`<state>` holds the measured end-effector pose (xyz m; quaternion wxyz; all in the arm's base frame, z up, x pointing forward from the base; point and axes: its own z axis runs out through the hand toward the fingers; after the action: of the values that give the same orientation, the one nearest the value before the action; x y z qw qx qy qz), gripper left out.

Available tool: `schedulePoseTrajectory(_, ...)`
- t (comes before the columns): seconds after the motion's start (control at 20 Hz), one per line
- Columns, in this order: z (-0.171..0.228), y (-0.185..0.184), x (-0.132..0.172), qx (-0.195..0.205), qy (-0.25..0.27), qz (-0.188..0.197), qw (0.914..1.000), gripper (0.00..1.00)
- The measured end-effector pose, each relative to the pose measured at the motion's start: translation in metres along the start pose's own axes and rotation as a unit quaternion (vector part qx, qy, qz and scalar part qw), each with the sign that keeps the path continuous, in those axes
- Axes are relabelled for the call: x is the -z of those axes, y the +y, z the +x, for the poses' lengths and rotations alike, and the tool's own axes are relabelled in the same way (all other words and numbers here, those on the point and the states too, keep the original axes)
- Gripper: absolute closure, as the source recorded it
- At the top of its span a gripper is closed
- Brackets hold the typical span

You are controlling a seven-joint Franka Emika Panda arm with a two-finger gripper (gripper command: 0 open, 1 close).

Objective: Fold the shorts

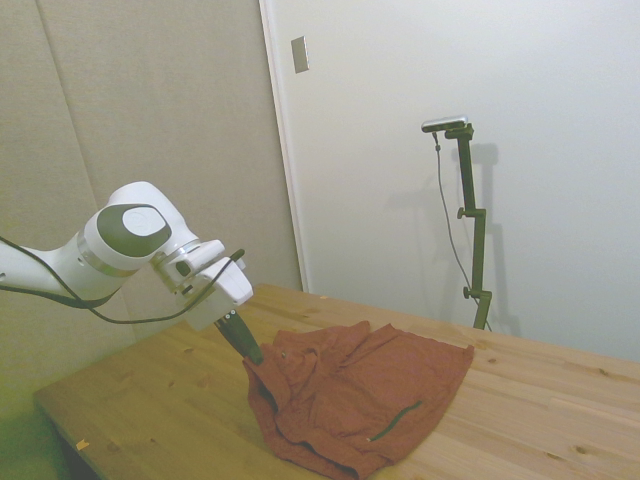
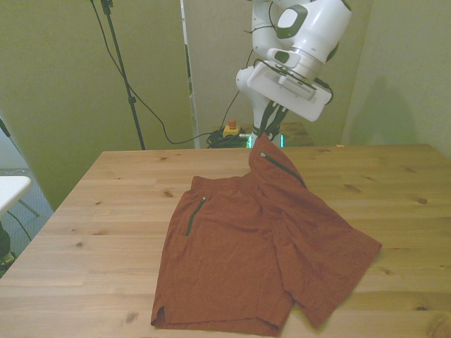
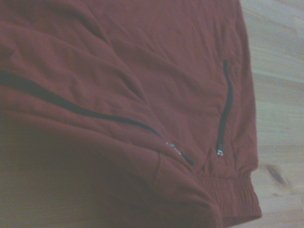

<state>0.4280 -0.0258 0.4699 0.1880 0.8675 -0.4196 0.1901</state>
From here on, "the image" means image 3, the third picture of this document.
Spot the red zip-up jacket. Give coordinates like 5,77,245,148
0,0,262,228

